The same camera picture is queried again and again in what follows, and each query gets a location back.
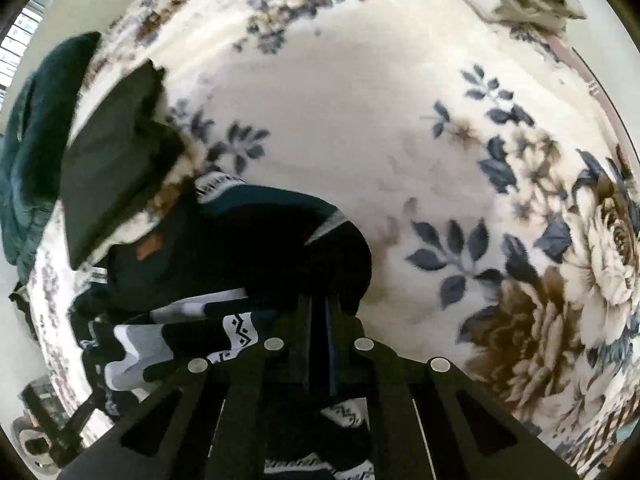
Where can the dark striped patterned sweater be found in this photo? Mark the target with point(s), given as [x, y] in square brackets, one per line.
[260, 240]

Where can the floral printed blanket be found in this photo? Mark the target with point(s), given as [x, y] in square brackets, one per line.
[360, 135]

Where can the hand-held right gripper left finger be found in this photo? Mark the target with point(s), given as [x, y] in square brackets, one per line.
[300, 355]

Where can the teal velvet quilt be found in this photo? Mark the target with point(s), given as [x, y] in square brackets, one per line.
[35, 135]

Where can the dark folded cloth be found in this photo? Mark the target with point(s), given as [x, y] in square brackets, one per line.
[115, 160]

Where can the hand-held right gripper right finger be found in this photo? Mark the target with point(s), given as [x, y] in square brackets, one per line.
[340, 355]

